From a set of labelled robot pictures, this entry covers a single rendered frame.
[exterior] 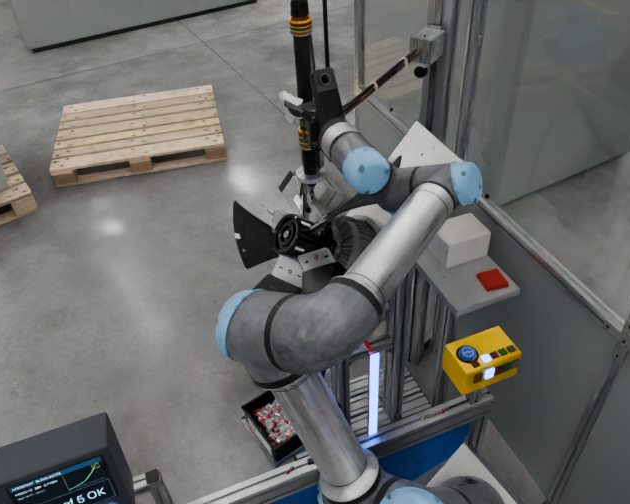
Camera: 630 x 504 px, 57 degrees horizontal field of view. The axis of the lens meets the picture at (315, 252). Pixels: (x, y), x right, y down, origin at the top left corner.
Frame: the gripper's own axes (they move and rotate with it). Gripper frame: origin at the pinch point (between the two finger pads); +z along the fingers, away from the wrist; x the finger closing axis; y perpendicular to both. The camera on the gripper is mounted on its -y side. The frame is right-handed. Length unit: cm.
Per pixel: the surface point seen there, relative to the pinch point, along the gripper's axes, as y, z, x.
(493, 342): 59, -38, 33
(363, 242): 50, 1, 15
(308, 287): 49, -11, -6
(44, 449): 42, -37, -69
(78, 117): 153, 341, -70
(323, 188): 50, 31, 15
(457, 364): 60, -40, 21
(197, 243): 167, 167, -17
